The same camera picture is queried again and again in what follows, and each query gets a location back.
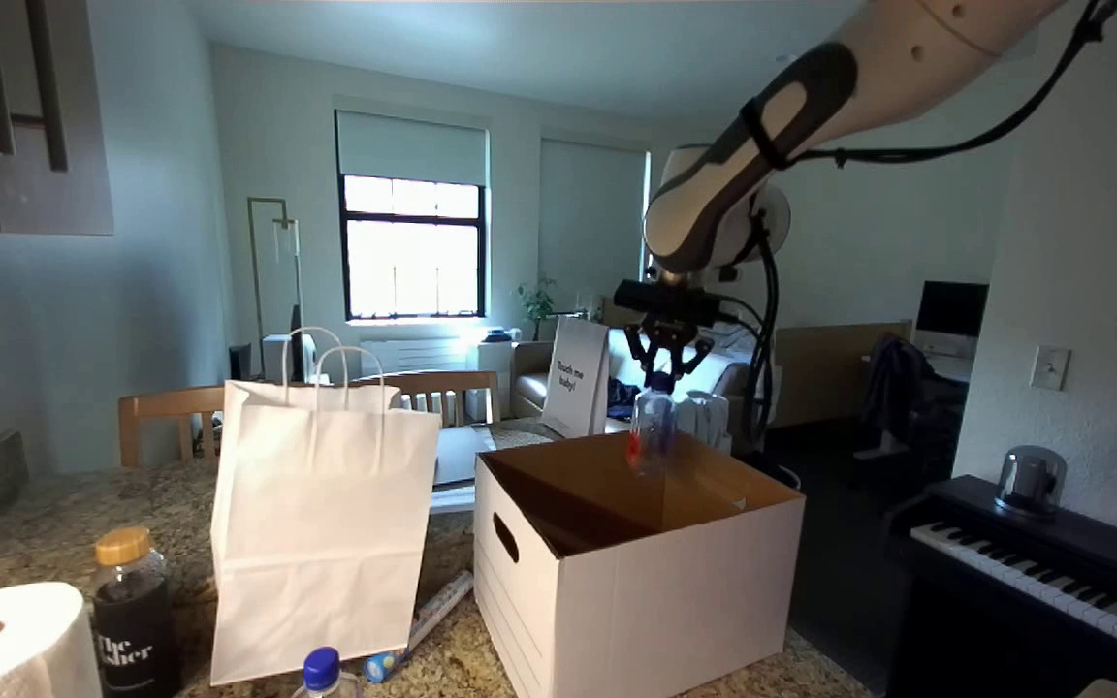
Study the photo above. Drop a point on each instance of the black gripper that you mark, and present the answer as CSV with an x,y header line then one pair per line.
x,y
667,342

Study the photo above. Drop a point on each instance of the white cardboard storage box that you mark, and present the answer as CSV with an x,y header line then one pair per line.
x,y
661,607

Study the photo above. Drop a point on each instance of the white printed standing bag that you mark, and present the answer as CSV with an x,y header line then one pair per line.
x,y
579,377

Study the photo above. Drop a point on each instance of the green potted plant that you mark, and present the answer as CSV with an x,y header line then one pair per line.
x,y
536,311

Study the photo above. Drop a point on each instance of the wide pale roller blind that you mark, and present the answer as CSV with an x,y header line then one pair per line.
x,y
592,228

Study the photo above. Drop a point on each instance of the wooden dining chair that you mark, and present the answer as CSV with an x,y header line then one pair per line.
x,y
448,388
164,410

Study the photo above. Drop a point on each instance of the chair with dark clothes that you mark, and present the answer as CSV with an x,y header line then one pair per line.
x,y
892,388

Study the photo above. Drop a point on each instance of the white radiator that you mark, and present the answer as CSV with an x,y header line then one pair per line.
x,y
434,352

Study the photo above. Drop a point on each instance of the black framed window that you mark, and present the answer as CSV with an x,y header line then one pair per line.
x,y
407,255

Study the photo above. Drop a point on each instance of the dark computer monitor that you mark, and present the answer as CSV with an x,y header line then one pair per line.
x,y
953,311

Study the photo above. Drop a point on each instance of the colourful tube blue cap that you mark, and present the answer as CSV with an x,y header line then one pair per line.
x,y
428,622

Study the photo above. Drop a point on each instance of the metal kettle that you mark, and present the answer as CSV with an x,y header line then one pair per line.
x,y
1029,480

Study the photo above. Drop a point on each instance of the white paper shopping bag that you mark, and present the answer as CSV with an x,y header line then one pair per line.
x,y
310,545

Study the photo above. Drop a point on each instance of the arched floor lamp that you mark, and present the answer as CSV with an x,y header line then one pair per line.
x,y
275,220

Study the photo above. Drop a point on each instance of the black digital piano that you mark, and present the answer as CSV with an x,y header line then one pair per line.
x,y
1024,582

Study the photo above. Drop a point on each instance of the dark bottle gold lid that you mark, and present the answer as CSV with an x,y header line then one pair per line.
x,y
133,622

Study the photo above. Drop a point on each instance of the wooden upper cabinet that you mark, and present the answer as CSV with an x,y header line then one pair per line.
x,y
28,118

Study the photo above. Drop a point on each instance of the white toilet paper roll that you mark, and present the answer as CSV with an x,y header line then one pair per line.
x,y
28,644

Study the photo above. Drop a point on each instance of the white wall switch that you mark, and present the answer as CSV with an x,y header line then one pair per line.
x,y
1048,369

